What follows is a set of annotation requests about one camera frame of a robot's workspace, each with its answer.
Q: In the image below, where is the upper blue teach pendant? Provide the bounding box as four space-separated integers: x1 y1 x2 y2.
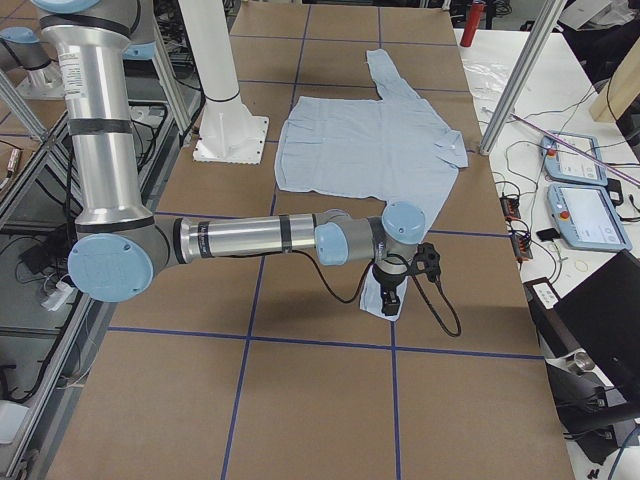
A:
541 131 607 186

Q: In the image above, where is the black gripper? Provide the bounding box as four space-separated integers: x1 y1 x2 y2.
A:
373 258 409 306

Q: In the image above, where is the blue teach pendant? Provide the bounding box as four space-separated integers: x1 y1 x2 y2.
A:
547 182 632 252
541 131 607 186

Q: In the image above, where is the clear plastic bag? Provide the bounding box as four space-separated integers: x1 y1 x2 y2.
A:
462 59 510 100

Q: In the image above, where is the light blue button-up shirt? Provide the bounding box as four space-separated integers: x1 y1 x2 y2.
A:
275 49 468 321

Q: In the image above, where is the aluminium frame post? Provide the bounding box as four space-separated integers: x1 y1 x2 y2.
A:
479 0 566 155

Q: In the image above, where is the metal reacher grabber stick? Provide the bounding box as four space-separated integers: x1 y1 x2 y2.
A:
508 112 640 184

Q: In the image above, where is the white pedestal column base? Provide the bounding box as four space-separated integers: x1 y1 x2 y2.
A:
179 0 269 165

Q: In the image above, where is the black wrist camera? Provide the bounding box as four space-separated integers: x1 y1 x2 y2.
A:
414 242 441 283

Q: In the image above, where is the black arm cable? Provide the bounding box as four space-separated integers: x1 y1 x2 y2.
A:
294 249 462 337

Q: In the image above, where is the red cylinder bottle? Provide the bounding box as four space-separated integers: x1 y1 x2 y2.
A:
460 0 486 48

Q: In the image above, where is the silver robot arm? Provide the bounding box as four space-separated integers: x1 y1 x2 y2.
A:
36 1 432 311

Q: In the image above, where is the lower blue teach pendant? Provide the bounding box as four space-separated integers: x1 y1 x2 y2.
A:
547 182 632 252

